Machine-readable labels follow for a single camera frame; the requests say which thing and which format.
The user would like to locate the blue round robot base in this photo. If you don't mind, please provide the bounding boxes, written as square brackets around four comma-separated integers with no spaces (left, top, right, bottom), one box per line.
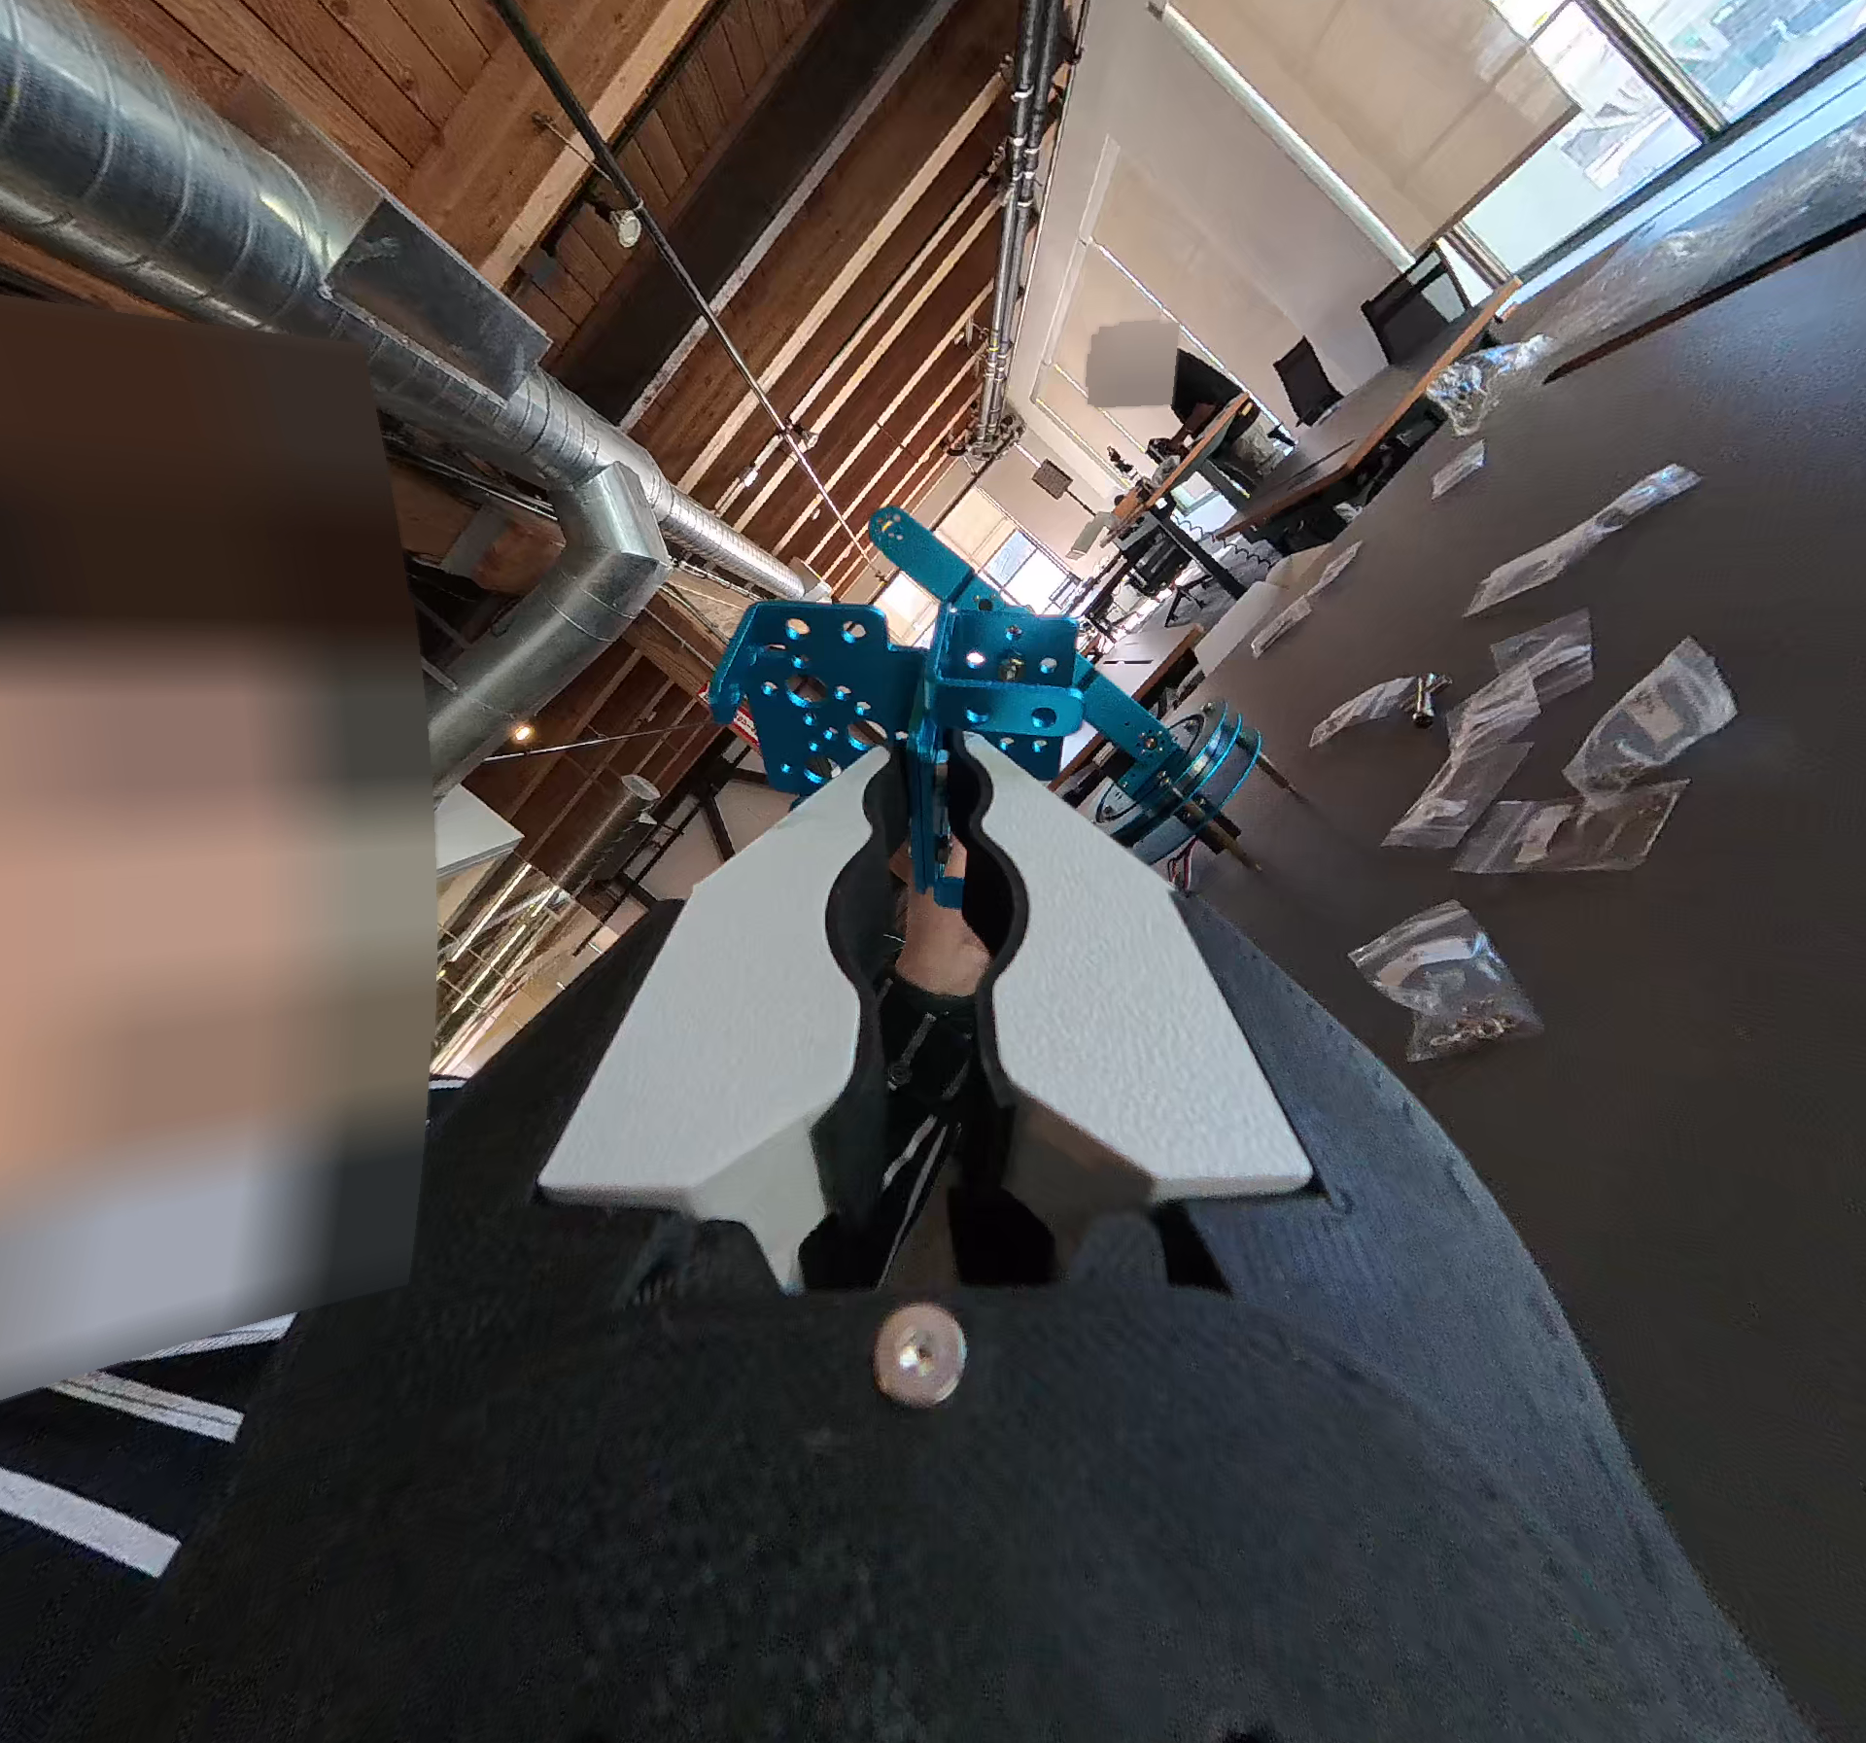
[1087,697,1265,872]

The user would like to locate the person's left hand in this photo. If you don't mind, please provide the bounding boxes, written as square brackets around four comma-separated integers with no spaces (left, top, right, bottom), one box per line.
[896,897,995,1003]

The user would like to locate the white board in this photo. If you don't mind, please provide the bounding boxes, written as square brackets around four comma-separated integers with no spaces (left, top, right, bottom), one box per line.
[433,784,523,882]

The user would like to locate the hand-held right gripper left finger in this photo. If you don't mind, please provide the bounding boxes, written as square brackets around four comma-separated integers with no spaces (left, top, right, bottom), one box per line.
[539,742,897,1293]

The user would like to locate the silver air duct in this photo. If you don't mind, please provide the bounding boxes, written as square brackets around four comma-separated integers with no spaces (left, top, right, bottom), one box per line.
[0,0,822,790]

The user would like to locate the scattered small clear parts bags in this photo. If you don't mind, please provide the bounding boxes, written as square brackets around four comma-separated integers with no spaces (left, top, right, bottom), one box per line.
[1249,439,1741,1063]

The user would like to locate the thin black ceiling pipe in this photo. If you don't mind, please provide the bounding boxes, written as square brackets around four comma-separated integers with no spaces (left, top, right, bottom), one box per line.
[407,0,882,577]

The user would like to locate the blue metal robot arm bracket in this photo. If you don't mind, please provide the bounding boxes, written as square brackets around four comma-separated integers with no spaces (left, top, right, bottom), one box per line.
[709,507,1090,899]

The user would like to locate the crumpled clear plastic bag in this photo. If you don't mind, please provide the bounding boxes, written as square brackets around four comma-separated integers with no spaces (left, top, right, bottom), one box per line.
[1425,335,1555,435]

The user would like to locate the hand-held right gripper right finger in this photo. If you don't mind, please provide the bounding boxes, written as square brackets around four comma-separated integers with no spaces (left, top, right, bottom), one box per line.
[948,736,1317,1208]

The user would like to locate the wood-edged office desk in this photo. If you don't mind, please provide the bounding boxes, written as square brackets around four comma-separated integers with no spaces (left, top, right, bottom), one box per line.
[1224,277,1525,550]

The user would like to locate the person's striped black shirt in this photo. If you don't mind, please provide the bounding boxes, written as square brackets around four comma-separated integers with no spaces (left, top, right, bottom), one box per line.
[0,1312,301,1743]

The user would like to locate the beige roller blind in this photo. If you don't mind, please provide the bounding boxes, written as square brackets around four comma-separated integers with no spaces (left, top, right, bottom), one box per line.
[1163,0,1591,254]
[1087,139,1414,381]

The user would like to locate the dark desk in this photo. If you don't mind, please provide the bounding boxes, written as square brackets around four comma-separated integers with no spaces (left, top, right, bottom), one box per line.
[1057,189,1866,1743]

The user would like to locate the grey ceiling pipe bundle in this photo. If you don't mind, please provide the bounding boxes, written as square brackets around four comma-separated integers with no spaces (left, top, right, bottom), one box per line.
[970,0,1088,468]

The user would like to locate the black computer monitor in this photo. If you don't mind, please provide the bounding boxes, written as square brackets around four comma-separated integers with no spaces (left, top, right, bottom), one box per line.
[1171,348,1251,445]

